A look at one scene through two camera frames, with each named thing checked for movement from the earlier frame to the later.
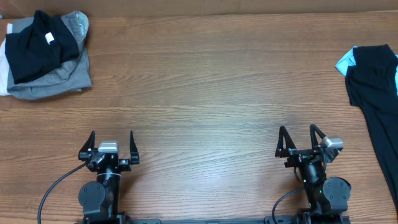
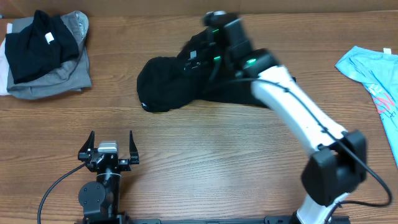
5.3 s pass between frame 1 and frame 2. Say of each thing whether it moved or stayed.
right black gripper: moved
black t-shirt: moved
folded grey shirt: stayed
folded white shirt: stayed
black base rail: stayed
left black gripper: stayed
